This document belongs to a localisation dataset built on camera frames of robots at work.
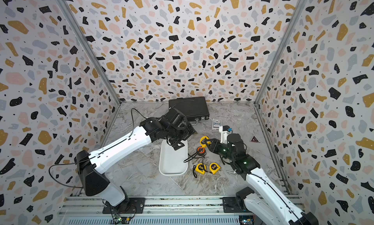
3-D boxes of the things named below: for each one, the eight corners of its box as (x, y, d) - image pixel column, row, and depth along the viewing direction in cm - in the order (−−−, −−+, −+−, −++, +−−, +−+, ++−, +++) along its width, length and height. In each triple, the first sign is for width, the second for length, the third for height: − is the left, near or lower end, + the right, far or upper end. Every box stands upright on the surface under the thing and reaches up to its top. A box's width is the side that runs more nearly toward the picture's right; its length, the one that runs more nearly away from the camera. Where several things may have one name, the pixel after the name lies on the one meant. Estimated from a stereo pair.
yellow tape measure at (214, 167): (213, 174, 86) (214, 173, 84) (207, 167, 88) (207, 166, 87) (220, 168, 88) (220, 167, 86) (213, 162, 91) (214, 160, 89)
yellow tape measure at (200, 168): (195, 178, 85) (195, 176, 83) (191, 167, 89) (191, 165, 87) (207, 173, 87) (208, 171, 85) (203, 163, 91) (204, 161, 89)
